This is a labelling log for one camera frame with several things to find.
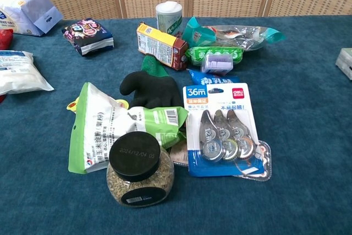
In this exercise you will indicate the white green cylindrical canister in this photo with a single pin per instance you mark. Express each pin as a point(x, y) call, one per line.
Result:
point(169, 16)

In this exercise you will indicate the green white corn starch bag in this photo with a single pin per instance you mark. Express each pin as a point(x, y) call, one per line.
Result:
point(96, 127)

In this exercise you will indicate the black green work glove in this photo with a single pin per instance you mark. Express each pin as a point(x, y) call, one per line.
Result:
point(154, 89)

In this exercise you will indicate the teal clear plastic package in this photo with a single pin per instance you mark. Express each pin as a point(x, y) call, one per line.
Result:
point(242, 37)

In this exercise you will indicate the correction tape blister pack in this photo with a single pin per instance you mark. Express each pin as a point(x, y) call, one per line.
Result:
point(222, 130)

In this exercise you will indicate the grey green box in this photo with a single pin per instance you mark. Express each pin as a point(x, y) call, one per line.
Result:
point(346, 63)

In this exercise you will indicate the glass jar with black lid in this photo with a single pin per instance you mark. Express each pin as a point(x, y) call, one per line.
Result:
point(138, 169)

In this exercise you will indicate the yellow red small packet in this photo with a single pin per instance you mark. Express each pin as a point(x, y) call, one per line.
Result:
point(73, 105)

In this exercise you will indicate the blue snack packet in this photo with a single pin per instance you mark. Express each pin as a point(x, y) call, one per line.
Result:
point(217, 79)

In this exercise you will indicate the purple plastic box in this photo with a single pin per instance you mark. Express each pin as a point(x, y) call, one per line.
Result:
point(217, 63)

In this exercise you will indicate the dark colourful snack packet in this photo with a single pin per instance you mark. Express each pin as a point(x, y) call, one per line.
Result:
point(88, 35)

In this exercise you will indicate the white blue tissue pack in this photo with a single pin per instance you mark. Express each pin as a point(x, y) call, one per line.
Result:
point(20, 9)

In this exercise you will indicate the red package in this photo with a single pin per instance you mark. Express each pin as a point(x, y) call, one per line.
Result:
point(4, 38)

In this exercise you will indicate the brown cardboard packet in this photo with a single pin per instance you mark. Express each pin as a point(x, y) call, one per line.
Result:
point(180, 153)

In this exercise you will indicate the white plastic powder bag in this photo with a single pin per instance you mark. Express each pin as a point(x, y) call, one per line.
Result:
point(16, 72)

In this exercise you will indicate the green egg-shaped tray pack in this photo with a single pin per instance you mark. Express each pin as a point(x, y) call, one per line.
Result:
point(214, 54)

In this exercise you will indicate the yellow brown carton box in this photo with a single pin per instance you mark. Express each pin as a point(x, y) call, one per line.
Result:
point(159, 45)

